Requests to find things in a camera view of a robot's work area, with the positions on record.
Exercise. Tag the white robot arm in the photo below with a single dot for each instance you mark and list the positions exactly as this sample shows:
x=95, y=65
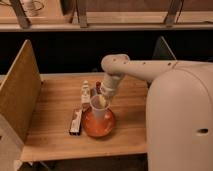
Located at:
x=179, y=109

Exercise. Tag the orange ceramic bowl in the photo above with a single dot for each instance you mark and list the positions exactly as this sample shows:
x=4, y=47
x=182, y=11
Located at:
x=97, y=128

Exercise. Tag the red and blue toy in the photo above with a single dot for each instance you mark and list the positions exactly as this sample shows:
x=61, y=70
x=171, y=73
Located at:
x=97, y=89

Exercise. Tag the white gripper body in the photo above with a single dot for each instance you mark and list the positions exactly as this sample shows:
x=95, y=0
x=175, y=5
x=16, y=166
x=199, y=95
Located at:
x=109, y=84

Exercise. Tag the white cup on shelf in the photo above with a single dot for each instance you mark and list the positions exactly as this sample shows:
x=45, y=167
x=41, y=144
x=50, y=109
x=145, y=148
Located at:
x=30, y=8

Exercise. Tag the white bottle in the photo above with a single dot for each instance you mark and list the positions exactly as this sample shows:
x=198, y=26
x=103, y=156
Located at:
x=85, y=92

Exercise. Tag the white ceramic cup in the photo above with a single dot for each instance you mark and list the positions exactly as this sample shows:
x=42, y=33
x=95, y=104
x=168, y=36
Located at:
x=98, y=111

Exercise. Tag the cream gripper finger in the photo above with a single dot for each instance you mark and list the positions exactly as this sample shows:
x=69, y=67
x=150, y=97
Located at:
x=102, y=100

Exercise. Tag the dark snack bar packet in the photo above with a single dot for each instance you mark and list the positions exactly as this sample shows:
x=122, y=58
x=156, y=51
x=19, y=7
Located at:
x=75, y=125

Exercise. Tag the left wooden divider board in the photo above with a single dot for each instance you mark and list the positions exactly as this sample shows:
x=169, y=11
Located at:
x=18, y=94

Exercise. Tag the right divider board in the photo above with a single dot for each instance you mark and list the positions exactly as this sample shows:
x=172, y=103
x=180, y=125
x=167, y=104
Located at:
x=162, y=51

